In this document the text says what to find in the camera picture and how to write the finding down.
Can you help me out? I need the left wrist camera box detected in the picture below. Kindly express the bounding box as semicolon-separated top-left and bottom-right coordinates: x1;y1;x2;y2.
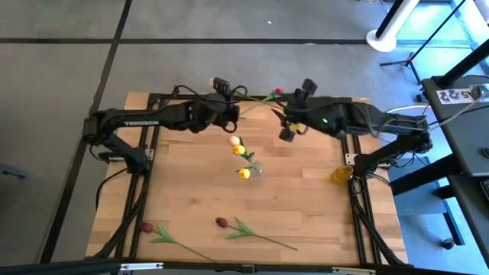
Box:
212;76;232;94

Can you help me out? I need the grey floor object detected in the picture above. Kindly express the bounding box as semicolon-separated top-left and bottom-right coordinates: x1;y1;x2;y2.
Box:
0;163;30;181

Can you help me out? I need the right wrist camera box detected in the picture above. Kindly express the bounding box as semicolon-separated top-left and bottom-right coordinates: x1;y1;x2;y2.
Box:
301;78;319;96

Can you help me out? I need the yellow tulip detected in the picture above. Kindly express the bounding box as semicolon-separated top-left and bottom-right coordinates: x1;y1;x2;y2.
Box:
236;162;261;180
232;144;259;169

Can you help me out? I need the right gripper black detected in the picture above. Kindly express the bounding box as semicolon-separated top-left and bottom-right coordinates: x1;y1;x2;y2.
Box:
271;88;334;143

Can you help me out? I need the white round pillar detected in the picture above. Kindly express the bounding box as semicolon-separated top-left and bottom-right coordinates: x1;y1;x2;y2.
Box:
365;0;421;53

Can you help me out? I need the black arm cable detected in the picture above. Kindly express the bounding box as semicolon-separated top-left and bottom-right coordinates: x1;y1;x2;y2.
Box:
94;167;129;212

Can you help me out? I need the black slanted pole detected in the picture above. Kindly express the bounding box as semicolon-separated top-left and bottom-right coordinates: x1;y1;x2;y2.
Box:
435;48;489;89

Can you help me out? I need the silver corner bracket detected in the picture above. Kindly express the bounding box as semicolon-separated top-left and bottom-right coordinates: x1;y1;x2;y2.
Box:
331;267;376;275
119;262;164;272

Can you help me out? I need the clear glass vase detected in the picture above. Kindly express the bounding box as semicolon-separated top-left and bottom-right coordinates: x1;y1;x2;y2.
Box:
246;160;264;183

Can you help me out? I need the black table frame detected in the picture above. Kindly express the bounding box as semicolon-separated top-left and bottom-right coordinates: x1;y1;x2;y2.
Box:
86;91;410;268

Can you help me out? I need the black tripod stand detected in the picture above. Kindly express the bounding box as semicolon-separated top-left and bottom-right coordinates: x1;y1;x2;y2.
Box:
379;0;469;86

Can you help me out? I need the amber glass vase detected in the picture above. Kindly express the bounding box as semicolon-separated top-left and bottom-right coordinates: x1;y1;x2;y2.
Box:
330;163;355;186

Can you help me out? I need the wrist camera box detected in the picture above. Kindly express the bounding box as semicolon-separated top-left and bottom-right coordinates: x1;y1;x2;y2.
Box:
301;78;319;96
212;76;232;94

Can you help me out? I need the black desk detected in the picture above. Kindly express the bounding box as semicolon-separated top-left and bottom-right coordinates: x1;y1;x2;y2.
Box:
389;74;489;264

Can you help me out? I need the dark red tulip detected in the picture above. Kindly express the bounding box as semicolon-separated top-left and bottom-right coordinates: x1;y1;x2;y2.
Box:
215;216;300;252
141;222;218;264

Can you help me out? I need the black rig crossbeam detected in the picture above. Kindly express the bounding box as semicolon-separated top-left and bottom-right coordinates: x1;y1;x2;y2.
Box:
0;258;489;275

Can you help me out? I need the white floor cable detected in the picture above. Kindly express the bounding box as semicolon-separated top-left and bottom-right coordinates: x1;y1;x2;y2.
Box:
385;104;426;115

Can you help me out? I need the white paper label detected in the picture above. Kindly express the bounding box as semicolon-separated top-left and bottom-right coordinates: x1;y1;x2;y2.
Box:
436;86;484;105

